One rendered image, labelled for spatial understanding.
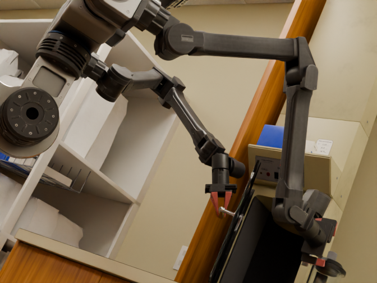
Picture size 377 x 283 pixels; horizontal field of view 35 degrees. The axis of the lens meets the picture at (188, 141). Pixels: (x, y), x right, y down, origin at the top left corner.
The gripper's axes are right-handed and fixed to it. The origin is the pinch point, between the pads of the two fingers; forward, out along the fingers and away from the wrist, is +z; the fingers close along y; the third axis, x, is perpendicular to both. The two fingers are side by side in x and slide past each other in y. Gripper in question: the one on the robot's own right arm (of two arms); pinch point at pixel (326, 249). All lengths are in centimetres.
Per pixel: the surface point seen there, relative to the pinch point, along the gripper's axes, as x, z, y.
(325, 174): 10.6, 4.6, 26.2
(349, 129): 11, 12, 48
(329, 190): 9.4, 8.3, 22.5
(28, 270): 97, -15, -37
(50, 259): 89, -15, -31
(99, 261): 65, -18, -27
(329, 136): 17.8, 11.8, 44.2
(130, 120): 158, 54, 64
